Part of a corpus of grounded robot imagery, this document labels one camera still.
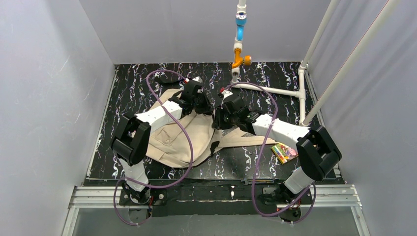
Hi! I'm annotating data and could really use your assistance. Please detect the beige canvas backpack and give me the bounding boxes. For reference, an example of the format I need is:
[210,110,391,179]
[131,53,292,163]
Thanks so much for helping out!
[145,75,279,169]

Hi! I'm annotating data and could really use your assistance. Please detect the colourful crayon box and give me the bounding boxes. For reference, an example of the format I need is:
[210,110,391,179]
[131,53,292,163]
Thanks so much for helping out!
[271,143,298,165]

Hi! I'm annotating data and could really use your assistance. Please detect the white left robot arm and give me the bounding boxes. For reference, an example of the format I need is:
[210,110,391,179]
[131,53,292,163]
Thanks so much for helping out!
[111,77,213,193]

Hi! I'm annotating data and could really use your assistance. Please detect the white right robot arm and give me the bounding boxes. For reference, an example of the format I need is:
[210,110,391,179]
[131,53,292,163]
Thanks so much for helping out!
[212,90,342,196]

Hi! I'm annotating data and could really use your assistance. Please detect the blue orange pipe fitting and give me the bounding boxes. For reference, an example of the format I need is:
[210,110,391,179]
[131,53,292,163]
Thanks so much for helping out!
[232,10,252,69]

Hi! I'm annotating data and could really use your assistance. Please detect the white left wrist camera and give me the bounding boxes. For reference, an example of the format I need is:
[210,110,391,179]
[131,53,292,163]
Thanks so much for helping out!
[185,76,203,84]

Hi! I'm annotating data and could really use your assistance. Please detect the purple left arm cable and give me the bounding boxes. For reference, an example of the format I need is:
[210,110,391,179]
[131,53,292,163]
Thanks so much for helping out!
[113,69,194,227]

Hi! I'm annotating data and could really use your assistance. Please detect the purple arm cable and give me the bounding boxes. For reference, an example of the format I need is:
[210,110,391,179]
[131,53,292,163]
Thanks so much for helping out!
[221,82,317,225]
[113,69,194,227]

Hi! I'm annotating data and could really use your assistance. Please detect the white PVC pipe frame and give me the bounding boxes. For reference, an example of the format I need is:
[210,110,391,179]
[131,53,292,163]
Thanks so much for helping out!
[232,0,399,126]

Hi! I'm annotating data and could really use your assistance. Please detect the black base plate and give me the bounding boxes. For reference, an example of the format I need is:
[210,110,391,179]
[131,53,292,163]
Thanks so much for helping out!
[117,179,313,219]

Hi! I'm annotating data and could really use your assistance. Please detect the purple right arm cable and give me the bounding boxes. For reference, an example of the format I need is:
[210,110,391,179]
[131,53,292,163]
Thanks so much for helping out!
[221,82,317,225]

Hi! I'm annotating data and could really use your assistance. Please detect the aluminium rail frame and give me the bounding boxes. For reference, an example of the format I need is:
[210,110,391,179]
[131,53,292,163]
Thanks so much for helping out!
[62,184,370,236]

